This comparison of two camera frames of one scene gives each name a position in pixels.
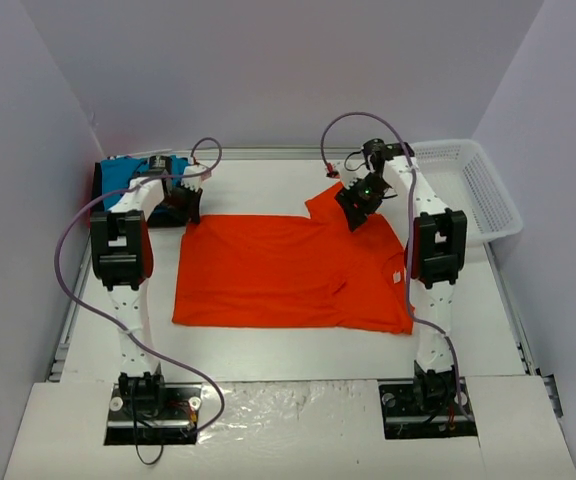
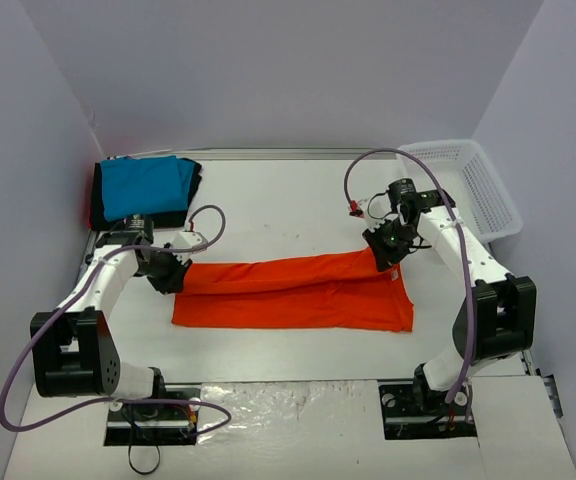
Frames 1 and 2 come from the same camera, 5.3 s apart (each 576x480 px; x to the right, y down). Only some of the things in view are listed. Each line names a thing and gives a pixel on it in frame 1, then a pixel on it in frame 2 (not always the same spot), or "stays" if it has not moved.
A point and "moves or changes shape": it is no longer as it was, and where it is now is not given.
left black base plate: (175, 423) stays
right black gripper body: (356, 209) to (383, 248)
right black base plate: (405, 416) stays
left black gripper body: (183, 201) to (171, 275)
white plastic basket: (461, 173) stays
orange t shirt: (293, 270) moves or changes shape
